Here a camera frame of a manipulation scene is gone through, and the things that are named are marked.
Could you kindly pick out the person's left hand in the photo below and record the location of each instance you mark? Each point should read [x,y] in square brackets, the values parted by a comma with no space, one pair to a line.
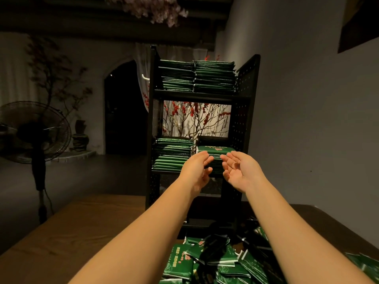
[195,171]

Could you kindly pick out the person's right hand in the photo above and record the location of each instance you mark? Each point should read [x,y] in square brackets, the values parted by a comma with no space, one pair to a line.
[243,171]

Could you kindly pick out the black metal shelf rack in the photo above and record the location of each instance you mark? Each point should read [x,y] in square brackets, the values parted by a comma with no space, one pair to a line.
[246,97]

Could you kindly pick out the pile of green packets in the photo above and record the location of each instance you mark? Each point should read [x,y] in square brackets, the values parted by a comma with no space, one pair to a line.
[219,260]

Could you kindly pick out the person's right forearm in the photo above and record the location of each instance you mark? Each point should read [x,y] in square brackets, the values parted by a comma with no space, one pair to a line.
[302,239]

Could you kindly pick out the person's left forearm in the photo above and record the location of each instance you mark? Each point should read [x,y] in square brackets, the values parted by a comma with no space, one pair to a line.
[133,239]

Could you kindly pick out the red berry branches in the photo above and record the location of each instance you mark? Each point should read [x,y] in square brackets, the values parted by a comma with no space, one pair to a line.
[192,115]

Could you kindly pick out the white hook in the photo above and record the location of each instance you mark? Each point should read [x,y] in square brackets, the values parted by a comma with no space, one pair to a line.
[145,77]

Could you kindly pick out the dark vase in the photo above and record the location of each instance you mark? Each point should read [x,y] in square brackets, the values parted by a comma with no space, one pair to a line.
[79,139]

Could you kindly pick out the white curtain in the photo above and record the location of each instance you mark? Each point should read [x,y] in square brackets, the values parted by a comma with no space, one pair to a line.
[142,62]
[12,74]

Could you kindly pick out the black standing fan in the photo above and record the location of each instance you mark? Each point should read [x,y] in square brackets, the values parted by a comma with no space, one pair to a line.
[32,132]

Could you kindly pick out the pink hanging flower decoration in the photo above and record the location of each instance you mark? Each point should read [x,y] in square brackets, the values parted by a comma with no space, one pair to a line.
[151,8]

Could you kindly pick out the bare branched tree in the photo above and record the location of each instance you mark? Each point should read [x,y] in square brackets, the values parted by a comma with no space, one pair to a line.
[56,74]

